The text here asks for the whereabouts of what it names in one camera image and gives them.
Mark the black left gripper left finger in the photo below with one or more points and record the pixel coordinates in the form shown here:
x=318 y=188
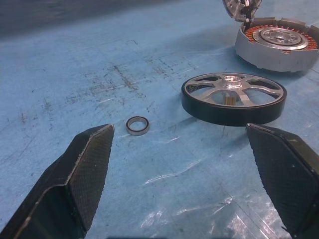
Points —
x=62 y=189

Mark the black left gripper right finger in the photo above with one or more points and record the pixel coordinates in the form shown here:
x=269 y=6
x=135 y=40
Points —
x=289 y=179

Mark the black-rimmed silver spoked rotor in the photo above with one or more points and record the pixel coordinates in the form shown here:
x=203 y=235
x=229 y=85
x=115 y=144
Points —
x=211 y=114

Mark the grey motor housing copper windings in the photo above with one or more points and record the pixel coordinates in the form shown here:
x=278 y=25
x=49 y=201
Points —
x=251 y=52

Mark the silver round motor cover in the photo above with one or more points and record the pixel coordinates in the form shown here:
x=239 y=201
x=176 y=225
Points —
x=231 y=7

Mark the blue plastic table cover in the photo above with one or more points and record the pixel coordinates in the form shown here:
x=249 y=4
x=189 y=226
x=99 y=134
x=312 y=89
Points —
x=74 y=99

